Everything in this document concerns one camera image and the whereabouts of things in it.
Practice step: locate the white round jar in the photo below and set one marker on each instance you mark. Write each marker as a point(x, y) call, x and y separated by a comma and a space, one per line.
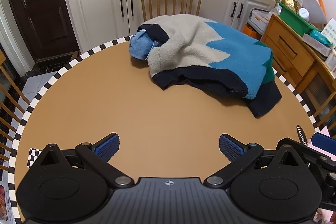
point(304, 14)

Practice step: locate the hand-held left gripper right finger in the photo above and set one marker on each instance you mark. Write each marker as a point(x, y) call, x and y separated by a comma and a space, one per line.
point(231, 148)

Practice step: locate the blue denim garment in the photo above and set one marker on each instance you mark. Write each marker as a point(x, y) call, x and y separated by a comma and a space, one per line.
point(139, 45)

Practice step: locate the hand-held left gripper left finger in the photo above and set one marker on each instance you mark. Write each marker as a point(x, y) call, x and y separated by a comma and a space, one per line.
point(108, 147)

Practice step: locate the cream cabinet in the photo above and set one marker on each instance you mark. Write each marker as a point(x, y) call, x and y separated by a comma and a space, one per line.
point(97, 3)

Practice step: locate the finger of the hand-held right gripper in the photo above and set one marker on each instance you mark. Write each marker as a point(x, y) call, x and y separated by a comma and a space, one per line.
point(325, 140)

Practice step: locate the gold foil packets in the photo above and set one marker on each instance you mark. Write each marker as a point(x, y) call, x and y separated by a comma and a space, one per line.
point(290, 2)

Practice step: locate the white storage box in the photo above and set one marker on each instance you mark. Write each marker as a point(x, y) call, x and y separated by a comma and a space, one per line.
point(260, 19)

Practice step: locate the green plastic bin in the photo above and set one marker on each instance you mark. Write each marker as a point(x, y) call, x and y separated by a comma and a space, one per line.
point(294, 19)

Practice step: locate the grey cardboard sheet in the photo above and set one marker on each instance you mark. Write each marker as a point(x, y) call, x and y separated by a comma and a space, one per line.
point(313, 10)

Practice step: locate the printed paper sheet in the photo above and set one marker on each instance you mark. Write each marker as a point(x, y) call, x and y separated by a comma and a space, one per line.
point(4, 203)

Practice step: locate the round checker-edged table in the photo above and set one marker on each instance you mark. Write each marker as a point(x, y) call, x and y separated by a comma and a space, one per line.
point(131, 108)

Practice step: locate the teal wipes packet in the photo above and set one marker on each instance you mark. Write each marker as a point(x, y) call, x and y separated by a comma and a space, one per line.
point(320, 38)

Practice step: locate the wooden dresser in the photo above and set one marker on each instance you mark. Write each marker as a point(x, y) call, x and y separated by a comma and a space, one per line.
point(291, 56)

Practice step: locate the beige blue navy knit sweater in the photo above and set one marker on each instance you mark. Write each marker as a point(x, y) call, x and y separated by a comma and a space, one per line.
point(199, 53)

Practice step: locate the wooden slatted chair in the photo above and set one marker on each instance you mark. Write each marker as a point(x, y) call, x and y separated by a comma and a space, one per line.
point(8, 108)

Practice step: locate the dark brown door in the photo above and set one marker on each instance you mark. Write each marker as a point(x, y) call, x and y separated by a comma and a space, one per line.
point(36, 3)

